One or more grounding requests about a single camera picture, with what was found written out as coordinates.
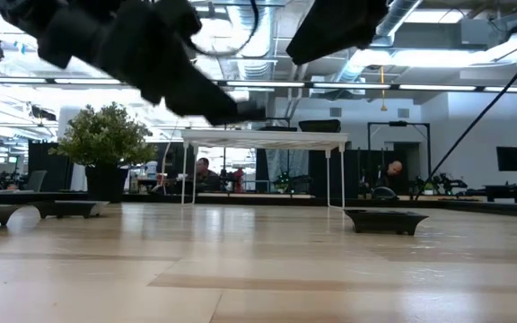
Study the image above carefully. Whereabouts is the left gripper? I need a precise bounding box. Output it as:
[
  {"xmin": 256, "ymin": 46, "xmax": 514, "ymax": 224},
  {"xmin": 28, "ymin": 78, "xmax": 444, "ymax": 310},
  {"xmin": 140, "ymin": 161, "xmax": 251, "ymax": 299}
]
[{"xmin": 98, "ymin": 1, "xmax": 242, "ymax": 127}]

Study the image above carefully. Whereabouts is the black wavy square plate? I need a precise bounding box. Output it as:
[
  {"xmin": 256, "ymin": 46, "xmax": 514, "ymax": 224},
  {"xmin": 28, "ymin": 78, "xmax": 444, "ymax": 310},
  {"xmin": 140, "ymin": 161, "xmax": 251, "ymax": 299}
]
[{"xmin": 297, "ymin": 118, "xmax": 343, "ymax": 134}]

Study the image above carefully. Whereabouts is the person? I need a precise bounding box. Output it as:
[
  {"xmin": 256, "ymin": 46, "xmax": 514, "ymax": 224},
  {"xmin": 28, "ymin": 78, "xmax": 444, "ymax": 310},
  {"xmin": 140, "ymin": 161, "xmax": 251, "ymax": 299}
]
[
  {"xmin": 193, "ymin": 156, "xmax": 223, "ymax": 194},
  {"xmin": 374, "ymin": 160, "xmax": 410, "ymax": 196}
]

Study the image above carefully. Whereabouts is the red background object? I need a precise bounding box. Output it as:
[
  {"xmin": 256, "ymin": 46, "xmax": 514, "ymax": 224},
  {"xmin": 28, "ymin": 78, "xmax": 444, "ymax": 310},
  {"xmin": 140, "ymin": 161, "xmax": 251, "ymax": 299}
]
[{"xmin": 232, "ymin": 168, "xmax": 246, "ymax": 193}]

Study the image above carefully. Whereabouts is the yellow hanging pendant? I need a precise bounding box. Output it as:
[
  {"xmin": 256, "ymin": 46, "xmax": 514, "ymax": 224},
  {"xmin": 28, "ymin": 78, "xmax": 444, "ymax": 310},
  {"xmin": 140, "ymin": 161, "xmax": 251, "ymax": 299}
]
[{"xmin": 378, "ymin": 65, "xmax": 389, "ymax": 112}]

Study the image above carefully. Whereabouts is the black gantry stand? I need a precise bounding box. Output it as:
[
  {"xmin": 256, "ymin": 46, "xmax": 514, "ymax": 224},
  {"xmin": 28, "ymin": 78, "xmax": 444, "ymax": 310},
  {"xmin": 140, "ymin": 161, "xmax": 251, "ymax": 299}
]
[{"xmin": 367, "ymin": 119, "xmax": 431, "ymax": 198}]

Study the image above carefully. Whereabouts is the artificial green potted plant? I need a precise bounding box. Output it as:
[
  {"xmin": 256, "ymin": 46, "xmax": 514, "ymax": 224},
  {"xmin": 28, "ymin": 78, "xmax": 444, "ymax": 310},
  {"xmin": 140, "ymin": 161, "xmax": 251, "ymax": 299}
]
[{"xmin": 48, "ymin": 101, "xmax": 159, "ymax": 203}]

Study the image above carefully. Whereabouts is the black partition panel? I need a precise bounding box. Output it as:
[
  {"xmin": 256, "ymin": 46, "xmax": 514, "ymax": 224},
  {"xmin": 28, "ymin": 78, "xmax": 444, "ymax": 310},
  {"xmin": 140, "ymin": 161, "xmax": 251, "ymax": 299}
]
[
  {"xmin": 308, "ymin": 147, "xmax": 421, "ymax": 198},
  {"xmin": 27, "ymin": 141, "xmax": 74, "ymax": 192}
]

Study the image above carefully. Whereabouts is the grey chair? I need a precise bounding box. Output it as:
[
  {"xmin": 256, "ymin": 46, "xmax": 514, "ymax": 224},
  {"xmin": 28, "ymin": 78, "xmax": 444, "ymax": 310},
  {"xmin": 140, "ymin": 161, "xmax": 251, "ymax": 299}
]
[{"xmin": 22, "ymin": 169, "xmax": 48, "ymax": 193}]

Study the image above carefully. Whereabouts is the black monitor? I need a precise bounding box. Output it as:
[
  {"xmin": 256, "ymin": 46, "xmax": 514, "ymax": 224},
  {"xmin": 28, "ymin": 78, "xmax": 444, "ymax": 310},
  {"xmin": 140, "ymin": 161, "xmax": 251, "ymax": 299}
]
[{"xmin": 495, "ymin": 145, "xmax": 517, "ymax": 172}]

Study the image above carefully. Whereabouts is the black background table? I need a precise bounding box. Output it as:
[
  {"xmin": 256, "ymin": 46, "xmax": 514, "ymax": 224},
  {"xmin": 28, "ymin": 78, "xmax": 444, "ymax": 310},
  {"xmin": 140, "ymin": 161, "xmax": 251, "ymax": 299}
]
[{"xmin": 482, "ymin": 183, "xmax": 517, "ymax": 204}]

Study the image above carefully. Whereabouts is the white wire shelf rack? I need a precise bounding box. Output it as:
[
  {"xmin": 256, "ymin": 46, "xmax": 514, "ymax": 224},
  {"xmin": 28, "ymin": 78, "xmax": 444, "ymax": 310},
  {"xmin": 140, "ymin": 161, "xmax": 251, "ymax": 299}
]
[{"xmin": 180, "ymin": 128, "xmax": 349, "ymax": 211}]

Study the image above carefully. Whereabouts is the silver ventilation duct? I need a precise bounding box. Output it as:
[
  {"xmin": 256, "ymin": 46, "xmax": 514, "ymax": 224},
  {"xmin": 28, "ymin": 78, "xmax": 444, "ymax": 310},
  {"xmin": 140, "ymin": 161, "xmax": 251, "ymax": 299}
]
[{"xmin": 235, "ymin": 0, "xmax": 277, "ymax": 82}]

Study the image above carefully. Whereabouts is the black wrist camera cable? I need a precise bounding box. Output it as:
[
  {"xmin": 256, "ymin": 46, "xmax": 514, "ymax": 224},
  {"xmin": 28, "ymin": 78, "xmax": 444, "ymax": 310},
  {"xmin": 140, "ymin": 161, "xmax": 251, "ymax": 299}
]
[{"xmin": 189, "ymin": 0, "xmax": 262, "ymax": 57}]

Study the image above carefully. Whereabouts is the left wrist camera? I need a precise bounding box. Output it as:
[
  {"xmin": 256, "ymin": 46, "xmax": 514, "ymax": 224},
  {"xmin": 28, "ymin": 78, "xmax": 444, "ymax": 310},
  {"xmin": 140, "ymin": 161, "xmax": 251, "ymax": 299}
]
[{"xmin": 153, "ymin": 0, "xmax": 204, "ymax": 44}]

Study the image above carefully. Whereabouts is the black diagonal frame strut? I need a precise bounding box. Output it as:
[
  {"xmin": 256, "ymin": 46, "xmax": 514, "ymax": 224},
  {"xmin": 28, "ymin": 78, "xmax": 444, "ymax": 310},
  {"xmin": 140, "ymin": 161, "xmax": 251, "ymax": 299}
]
[{"xmin": 413, "ymin": 31, "xmax": 517, "ymax": 201}]

